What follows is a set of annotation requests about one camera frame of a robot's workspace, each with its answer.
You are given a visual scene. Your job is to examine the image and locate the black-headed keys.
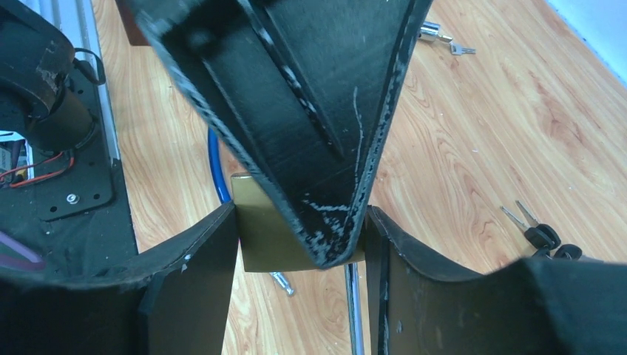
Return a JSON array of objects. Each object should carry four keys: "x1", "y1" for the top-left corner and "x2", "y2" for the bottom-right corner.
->
[{"x1": 500, "y1": 200, "x2": 583, "y2": 260}]

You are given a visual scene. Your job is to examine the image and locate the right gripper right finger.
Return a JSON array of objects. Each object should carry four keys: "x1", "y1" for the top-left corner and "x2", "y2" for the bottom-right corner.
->
[{"x1": 365, "y1": 206, "x2": 626, "y2": 354}]

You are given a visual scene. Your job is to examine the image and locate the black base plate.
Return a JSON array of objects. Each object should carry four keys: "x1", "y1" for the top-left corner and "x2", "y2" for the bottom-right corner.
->
[{"x1": 1, "y1": 71, "x2": 138, "y2": 279}]

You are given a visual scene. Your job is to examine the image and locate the blue cable lock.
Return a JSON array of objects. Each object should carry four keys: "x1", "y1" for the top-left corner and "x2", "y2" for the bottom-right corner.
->
[{"x1": 207, "y1": 129, "x2": 231, "y2": 203}]

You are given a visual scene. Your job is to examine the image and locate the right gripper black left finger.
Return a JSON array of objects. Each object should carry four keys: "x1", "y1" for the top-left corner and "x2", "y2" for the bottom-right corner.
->
[{"x1": 1, "y1": 203, "x2": 238, "y2": 354}]

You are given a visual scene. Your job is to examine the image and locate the brass padlock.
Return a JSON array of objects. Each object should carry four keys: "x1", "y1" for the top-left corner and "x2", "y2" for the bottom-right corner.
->
[{"x1": 231, "y1": 173, "x2": 365, "y2": 354}]

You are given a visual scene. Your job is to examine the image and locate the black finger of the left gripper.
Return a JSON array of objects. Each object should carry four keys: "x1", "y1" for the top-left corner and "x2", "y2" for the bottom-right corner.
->
[{"x1": 127, "y1": 1, "x2": 431, "y2": 268}]

